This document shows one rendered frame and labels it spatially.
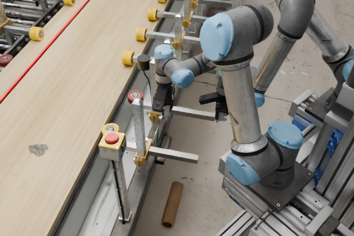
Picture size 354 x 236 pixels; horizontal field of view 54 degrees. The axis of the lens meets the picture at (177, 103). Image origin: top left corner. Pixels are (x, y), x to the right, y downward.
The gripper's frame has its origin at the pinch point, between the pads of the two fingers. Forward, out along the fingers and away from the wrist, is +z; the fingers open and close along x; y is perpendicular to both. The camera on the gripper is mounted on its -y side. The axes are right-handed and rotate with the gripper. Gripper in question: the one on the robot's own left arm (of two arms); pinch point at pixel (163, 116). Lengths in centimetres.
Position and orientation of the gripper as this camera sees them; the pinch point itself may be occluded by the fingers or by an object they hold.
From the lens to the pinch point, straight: 157.9
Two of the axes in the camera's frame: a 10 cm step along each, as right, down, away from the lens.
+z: -0.2, 7.2, 7.0
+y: 2.3, -6.8, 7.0
